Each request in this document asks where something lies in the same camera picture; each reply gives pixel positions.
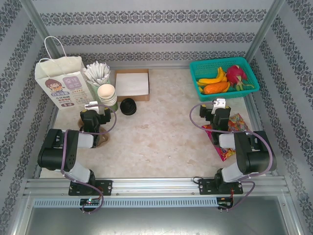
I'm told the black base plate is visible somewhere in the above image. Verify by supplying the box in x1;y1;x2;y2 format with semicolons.
68;180;113;196
198;178;244;195

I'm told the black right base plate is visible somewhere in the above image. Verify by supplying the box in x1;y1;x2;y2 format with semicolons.
198;178;244;195

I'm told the black cup lid stack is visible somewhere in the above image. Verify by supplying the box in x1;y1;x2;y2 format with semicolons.
119;97;137;115

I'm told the white wrapped straws bundle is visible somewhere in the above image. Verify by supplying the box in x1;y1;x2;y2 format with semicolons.
82;61;111;86

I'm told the orange mango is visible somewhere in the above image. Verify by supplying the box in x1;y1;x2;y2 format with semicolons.
203;82;229;95

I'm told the white napkin stack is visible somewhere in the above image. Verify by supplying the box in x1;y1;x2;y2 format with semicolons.
115;72;149;95

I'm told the left circuit board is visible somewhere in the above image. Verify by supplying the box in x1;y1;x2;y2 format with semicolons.
80;198;101;206

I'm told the aluminium back rail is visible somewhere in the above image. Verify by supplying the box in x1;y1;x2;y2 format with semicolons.
107;65;192;71

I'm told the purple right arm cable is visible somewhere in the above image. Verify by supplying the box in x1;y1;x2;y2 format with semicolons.
190;102;274;212

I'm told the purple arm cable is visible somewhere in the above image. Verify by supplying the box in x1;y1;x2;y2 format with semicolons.
60;104;117;215
190;102;274;212

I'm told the right circuit board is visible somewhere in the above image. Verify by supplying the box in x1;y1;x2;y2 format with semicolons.
217;197;234;208

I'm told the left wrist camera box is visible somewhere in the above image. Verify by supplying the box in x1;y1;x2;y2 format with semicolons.
85;101;100;115

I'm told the brown cardboard box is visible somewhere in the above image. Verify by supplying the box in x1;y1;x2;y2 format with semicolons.
114;69;150;102

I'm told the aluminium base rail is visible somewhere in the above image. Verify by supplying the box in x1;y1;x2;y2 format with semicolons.
23;178;291;196

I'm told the teal plastic basket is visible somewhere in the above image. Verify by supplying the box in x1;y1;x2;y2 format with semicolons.
189;56;260;102

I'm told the pink dragon fruit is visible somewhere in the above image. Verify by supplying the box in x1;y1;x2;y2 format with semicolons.
225;65;255;92

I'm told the mint green straw holder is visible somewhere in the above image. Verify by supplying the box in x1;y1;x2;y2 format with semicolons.
85;77;112;98

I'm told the grey slotted cable duct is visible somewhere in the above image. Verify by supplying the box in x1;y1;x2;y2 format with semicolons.
33;197;218;208

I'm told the yellow banana bunch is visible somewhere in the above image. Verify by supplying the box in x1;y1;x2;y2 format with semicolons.
197;66;228;87

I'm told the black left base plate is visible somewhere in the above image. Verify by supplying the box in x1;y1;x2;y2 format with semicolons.
68;180;113;196

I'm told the white cartoon print paper bag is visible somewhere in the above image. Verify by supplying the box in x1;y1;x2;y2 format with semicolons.
34;36;97;110

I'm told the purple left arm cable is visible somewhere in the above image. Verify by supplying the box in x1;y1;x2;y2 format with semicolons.
60;104;117;215

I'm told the aluminium side rail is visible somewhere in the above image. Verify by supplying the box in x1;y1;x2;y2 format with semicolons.
33;107;61;179
243;94;279;177

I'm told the aluminium frame post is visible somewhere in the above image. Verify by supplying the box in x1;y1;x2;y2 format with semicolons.
244;0;286;63
19;0;69;75

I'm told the circuit board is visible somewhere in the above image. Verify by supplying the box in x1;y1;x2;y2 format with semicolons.
80;198;101;206
217;197;234;208

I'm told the colourful candy bag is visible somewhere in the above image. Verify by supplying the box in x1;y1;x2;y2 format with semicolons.
201;113;252;162

